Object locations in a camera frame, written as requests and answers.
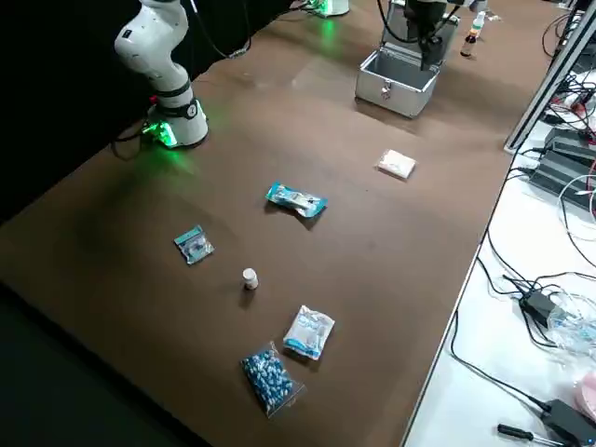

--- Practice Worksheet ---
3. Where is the pink round object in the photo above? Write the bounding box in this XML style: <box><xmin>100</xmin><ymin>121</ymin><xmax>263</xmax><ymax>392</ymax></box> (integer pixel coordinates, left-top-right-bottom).
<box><xmin>575</xmin><ymin>372</ymin><xmax>596</xmax><ymax>413</ymax></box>

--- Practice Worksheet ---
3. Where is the black power brick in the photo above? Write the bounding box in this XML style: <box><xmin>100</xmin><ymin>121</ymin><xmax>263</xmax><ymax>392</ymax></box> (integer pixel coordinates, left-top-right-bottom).
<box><xmin>542</xmin><ymin>128</ymin><xmax>596</xmax><ymax>162</ymax></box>
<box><xmin>529</xmin><ymin>148</ymin><xmax>596</xmax><ymax>210</ymax></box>

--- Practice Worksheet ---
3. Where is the clear plastic bag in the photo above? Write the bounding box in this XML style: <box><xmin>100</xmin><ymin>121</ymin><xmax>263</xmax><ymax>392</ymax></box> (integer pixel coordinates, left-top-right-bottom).
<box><xmin>547</xmin><ymin>291</ymin><xmax>596</xmax><ymax>369</ymax></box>

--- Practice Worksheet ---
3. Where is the black base cable bundle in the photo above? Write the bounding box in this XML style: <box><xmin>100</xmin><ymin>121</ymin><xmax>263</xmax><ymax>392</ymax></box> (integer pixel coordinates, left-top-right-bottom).
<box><xmin>110</xmin><ymin>124</ymin><xmax>155</xmax><ymax>162</ymax></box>

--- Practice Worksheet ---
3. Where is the small teal packet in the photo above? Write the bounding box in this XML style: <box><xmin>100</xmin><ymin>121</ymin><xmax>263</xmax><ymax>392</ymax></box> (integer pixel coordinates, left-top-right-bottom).
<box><xmin>173</xmin><ymin>224</ymin><xmax>216</xmax><ymax>266</ymax></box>

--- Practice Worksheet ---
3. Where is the teal cotton swab packet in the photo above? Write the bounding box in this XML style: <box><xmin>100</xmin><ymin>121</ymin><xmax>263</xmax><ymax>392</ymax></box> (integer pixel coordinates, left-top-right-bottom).
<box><xmin>264</xmin><ymin>181</ymin><xmax>329</xmax><ymax>219</ymax></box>

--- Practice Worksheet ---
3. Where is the brown bottle orange cap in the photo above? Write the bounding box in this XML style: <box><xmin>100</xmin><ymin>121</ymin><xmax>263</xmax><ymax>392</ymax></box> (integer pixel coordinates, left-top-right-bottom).
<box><xmin>459</xmin><ymin>28</ymin><xmax>479</xmax><ymax>59</ymax></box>

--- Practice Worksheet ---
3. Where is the aluminium post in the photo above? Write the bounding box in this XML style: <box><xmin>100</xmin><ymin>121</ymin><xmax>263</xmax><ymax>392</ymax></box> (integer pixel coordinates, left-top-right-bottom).
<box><xmin>504</xmin><ymin>0</ymin><xmax>596</xmax><ymax>151</ymax></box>

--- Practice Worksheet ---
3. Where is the black handled screwdriver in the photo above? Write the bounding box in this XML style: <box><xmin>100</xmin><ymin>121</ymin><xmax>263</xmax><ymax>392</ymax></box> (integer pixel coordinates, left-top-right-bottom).
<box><xmin>496</xmin><ymin>422</ymin><xmax>555</xmax><ymax>446</ymax></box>

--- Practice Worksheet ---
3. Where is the small black adapter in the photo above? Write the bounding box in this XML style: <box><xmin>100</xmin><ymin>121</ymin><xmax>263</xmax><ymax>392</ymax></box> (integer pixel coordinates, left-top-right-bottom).
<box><xmin>519</xmin><ymin>291</ymin><xmax>558</xmax><ymax>327</ymax></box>

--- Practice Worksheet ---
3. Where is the white blue surgical pack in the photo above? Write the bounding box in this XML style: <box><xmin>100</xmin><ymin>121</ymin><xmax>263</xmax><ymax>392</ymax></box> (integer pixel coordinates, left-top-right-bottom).
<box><xmin>282</xmin><ymin>305</ymin><xmax>336</xmax><ymax>362</ymax></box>

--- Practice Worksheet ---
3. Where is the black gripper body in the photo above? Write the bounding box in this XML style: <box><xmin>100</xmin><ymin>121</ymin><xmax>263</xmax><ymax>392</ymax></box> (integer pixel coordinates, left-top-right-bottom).
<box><xmin>403</xmin><ymin>0</ymin><xmax>449</xmax><ymax>42</ymax></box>

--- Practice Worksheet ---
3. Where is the silver aluminium case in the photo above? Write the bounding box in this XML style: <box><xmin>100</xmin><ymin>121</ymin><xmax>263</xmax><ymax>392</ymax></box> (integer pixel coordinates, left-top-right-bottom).
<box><xmin>354</xmin><ymin>0</ymin><xmax>460</xmax><ymax>120</ymax></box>

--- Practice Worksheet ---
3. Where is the blue white capsule bag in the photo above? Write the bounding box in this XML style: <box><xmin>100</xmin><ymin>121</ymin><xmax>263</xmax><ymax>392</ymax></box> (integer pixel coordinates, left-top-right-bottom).
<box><xmin>239</xmin><ymin>341</ymin><xmax>307</xmax><ymax>419</ymax></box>

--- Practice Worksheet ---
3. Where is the white gauze pack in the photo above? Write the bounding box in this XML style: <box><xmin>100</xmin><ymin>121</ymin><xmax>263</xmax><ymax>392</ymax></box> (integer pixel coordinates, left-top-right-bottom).
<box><xmin>374</xmin><ymin>148</ymin><xmax>418</xmax><ymax>180</ymax></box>

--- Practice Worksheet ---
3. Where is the black power adapter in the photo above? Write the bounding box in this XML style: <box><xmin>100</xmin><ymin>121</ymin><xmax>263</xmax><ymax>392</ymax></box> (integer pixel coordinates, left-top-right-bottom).
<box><xmin>542</xmin><ymin>398</ymin><xmax>596</xmax><ymax>446</ymax></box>

